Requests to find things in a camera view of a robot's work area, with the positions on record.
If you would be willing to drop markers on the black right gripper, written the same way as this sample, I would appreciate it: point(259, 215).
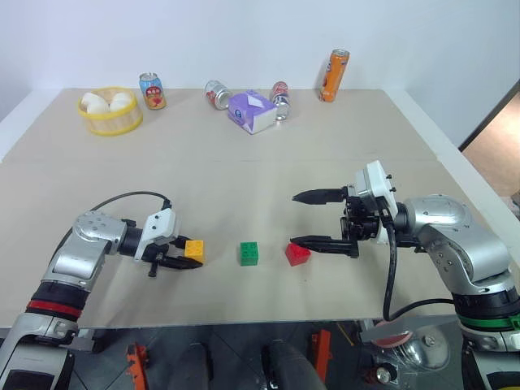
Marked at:
point(361, 223)

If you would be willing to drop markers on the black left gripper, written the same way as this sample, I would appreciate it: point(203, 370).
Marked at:
point(154, 254)

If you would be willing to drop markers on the yellow toy brick cube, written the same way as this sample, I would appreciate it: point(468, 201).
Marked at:
point(195, 250)

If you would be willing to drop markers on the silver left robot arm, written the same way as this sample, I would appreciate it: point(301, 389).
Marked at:
point(69, 260)

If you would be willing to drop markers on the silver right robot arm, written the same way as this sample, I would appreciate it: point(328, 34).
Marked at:
point(467, 243)

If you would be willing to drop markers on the red toy brick cube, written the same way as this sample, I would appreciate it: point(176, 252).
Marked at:
point(296, 256)

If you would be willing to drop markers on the green toy brick cube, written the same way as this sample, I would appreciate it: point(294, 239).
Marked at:
point(248, 254)

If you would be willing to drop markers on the dark rounded shape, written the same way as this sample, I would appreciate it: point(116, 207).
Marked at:
point(195, 365)
point(288, 365)

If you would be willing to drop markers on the orange clamp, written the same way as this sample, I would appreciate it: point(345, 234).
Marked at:
point(321, 353)
point(136, 361)

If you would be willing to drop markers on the red silver soda can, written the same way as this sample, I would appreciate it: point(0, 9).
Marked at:
point(280, 99)

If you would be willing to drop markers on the purple and white carton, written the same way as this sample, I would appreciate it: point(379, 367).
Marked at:
point(250, 111)

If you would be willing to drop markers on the pink round disc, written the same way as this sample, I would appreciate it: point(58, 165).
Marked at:
point(392, 335)

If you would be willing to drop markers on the tall orange drink can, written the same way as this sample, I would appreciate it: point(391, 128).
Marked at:
point(334, 75)

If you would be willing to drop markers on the yellow bamboo steamer basket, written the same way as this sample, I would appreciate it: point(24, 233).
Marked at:
point(111, 122)

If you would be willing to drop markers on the silver and red drink can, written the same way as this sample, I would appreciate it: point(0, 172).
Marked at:
point(217, 95)

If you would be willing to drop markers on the blue and red drink can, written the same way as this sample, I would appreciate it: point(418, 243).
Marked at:
point(153, 92)

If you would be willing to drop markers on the white steamed bun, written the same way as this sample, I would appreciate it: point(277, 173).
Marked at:
point(120, 101)
point(94, 103)

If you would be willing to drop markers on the shiny silver dome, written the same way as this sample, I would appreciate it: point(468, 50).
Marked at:
point(426, 347)

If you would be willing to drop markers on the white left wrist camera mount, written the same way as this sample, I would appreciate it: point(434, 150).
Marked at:
point(160, 227)

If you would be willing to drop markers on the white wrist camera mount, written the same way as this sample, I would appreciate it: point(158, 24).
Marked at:
point(160, 227)
point(371, 183)

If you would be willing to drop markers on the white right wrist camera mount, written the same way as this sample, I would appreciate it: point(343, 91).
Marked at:
point(371, 183)

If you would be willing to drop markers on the grey metal bracket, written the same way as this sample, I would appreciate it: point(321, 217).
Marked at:
point(83, 341)

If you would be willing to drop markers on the dark door frame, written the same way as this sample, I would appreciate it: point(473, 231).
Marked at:
point(491, 115)

